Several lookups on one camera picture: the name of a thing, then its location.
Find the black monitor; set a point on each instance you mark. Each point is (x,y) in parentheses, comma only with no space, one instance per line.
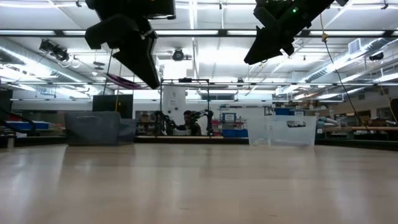
(109,105)

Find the grey translucent plastic bin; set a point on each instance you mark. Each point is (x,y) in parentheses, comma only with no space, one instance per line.
(93,130)

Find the background black robot arm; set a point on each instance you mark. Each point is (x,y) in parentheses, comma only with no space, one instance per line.
(211,121)
(164,124)

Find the black ceiling camera rig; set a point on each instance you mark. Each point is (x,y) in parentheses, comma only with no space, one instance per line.
(53,49)

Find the white framed sign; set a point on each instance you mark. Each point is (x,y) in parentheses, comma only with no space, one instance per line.
(229,117)

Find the white pillar cabinet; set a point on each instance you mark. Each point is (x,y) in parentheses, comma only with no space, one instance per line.
(174,99)

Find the black ceiling device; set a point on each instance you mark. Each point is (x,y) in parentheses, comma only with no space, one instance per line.
(376,56)

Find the black overhead camera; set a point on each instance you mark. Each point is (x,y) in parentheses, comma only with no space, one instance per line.
(178,55)

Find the blue storage bin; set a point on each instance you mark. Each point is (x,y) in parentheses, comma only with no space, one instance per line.
(234,133)
(28,125)

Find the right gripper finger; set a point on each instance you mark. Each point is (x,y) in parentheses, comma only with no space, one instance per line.
(267,43)

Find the person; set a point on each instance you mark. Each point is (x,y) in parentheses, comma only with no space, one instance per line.
(188,119)

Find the background wooden table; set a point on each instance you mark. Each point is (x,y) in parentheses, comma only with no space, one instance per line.
(357,128)

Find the iridescent purple teal spoon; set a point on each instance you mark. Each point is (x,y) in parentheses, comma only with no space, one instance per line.
(122,81)

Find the silver ventilation duct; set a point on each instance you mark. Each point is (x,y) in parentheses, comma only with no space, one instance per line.
(373,49)
(18,59)

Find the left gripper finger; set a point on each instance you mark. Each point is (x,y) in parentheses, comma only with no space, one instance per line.
(133,53)

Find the background black station frame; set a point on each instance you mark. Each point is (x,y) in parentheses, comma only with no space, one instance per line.
(185,80)

